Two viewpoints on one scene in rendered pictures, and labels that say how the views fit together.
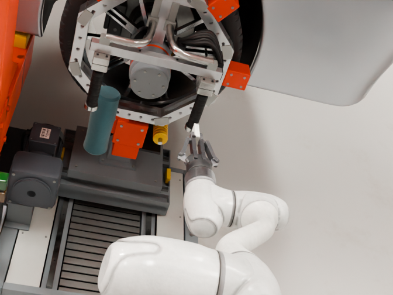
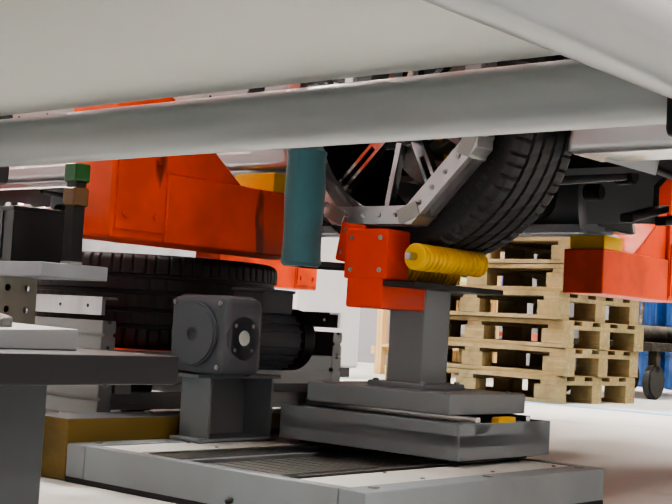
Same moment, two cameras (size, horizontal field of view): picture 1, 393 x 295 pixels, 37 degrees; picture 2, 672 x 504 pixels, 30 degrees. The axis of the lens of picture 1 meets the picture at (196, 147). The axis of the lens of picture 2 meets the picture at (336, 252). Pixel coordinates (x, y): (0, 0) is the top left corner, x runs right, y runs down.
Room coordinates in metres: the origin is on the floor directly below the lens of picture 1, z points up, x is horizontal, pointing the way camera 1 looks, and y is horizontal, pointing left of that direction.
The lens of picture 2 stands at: (0.16, -1.94, 0.36)
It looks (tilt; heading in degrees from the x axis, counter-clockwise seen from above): 3 degrees up; 55
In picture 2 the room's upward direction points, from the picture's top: 3 degrees clockwise
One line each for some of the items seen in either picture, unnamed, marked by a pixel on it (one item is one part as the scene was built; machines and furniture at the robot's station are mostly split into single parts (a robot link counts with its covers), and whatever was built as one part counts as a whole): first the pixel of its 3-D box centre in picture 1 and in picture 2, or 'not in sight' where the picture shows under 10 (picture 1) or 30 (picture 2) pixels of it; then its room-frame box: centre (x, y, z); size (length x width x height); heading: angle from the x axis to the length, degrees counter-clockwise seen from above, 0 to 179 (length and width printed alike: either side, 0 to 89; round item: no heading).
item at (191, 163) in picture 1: (198, 165); not in sight; (1.36, -0.03, 0.83); 0.09 x 0.08 x 0.07; 16
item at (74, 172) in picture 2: (0, 181); (77, 173); (1.20, 0.50, 0.64); 0.04 x 0.04 x 0.04; 15
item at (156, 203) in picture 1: (114, 170); (413, 428); (1.98, 0.31, 0.13); 0.50 x 0.36 x 0.10; 105
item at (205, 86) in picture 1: (205, 81); not in sight; (1.66, 0.05, 0.93); 0.09 x 0.05 x 0.05; 15
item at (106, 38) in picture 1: (132, 20); not in sight; (1.67, 0.33, 1.03); 0.19 x 0.18 x 0.11; 15
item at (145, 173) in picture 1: (123, 139); (418, 345); (1.98, 0.31, 0.32); 0.40 x 0.30 x 0.28; 105
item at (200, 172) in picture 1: (200, 182); not in sight; (1.29, -0.05, 0.83); 0.09 x 0.06 x 0.09; 106
